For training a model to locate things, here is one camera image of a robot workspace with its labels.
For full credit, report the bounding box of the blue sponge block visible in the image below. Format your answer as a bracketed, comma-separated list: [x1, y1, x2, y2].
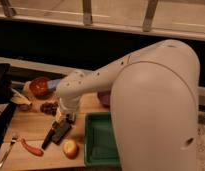
[47, 79, 60, 91]

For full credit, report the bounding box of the red sausage toy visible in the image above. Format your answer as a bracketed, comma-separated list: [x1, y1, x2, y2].
[20, 139, 43, 156]

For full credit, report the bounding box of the yellow red apple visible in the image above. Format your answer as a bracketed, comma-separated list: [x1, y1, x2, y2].
[63, 140, 78, 159]

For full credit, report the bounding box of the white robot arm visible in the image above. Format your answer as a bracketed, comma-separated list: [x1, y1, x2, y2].
[56, 40, 200, 171]

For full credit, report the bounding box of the yellow banana toy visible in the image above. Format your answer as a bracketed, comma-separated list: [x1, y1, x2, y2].
[11, 89, 32, 111]

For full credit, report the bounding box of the purple bowl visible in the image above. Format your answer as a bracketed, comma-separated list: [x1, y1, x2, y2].
[97, 91, 110, 107]

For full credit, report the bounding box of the black object at left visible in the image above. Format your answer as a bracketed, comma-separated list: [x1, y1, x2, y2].
[0, 63, 17, 158]

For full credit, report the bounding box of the green plastic tray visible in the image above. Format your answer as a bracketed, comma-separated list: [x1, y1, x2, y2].
[84, 112, 120, 167]

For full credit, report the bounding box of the red bowl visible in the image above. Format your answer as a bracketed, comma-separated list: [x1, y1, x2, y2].
[29, 77, 49, 97]

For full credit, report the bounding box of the bunch of dark grapes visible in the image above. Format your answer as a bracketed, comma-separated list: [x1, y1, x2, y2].
[40, 102, 58, 116]

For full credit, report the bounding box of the silver fork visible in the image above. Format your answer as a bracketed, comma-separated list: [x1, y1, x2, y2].
[0, 133, 19, 169]

